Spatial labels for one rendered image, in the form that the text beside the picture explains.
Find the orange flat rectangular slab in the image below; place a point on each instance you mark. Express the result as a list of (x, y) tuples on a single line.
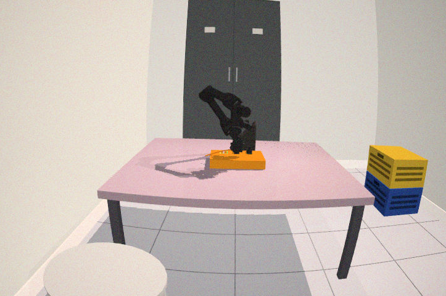
[(247, 159)]

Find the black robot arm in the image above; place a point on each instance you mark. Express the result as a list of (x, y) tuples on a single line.
[(229, 101)]

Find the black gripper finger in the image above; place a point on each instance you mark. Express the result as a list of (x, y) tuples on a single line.
[(234, 137)]

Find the dark grey micro servo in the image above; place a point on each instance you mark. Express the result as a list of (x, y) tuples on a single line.
[(236, 147)]

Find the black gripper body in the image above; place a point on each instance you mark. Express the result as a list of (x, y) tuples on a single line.
[(235, 126)]

